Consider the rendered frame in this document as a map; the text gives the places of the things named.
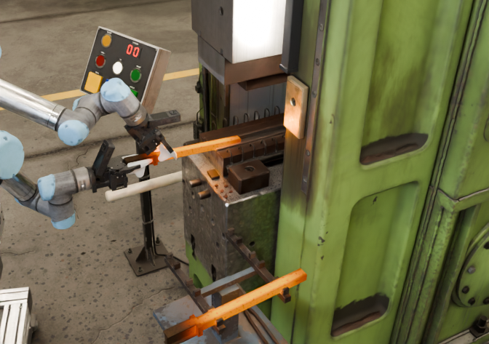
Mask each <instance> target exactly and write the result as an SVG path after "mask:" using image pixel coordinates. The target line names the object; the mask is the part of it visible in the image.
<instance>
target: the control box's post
mask: <svg viewBox="0 0 489 344"><path fill-rule="evenodd" d="M135 144H136V153H137V154H143V153H145V152H144V151H143V149H142V148H141V147H140V146H139V145H138V144H137V142H136V141H135ZM147 175H148V171H147V165H146V168H145V171H144V175H143V177H145V176H147ZM146 180H148V178H144V179H140V178H139V183H140V182H143V181H146ZM140 203H141V212H142V220H143V222H144V223H147V222H149V221H151V210H150V200H149V191H146V192H143V193H140ZM143 237H144V246H146V257H147V260H149V256H148V248H149V247H151V251H152V254H153V256H154V249H153V239H152V229H151V223H148V224H145V225H144V224H143Z"/></svg>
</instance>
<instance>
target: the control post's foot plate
mask: <svg viewBox="0 0 489 344"><path fill-rule="evenodd" d="M155 245H156V252H157V253H158V254H167V253H169V252H168V251H167V249H166V247H165V246H164V244H163V243H162V241H161V240H160V239H159V237H158V236H157V237H156V241H155ZM153 249H154V242H153ZM124 255H125V257H126V258H127V260H128V262H129V264H130V267H131V268H132V269H133V271H134V273H135V274H136V276H137V277H139V276H144V275H146V274H150V273H156V272H157V271H160V270H162V269H165V268H169V267H168V266H167V264H166V262H165V261H164V257H165V256H164V255H156V254H155V253H154V256H153V254H152V251H151V247H149V248H148V256H149V260H147V257H146V246H144V244H143V245H140V246H138V247H133V248H129V249H127V250H124Z"/></svg>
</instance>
